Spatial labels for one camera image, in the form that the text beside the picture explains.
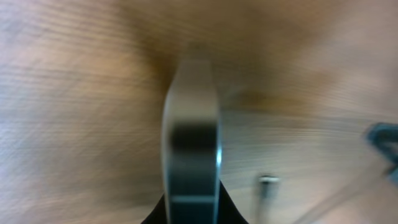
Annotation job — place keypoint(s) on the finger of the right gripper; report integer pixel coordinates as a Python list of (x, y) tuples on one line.
[(383, 137)]

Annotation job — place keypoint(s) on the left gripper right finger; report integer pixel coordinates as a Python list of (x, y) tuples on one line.
[(227, 211)]

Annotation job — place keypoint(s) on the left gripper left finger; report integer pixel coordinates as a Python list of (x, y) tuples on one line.
[(158, 214)]

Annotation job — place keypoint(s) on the turquoise screen smartphone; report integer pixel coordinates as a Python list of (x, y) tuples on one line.
[(190, 145)]

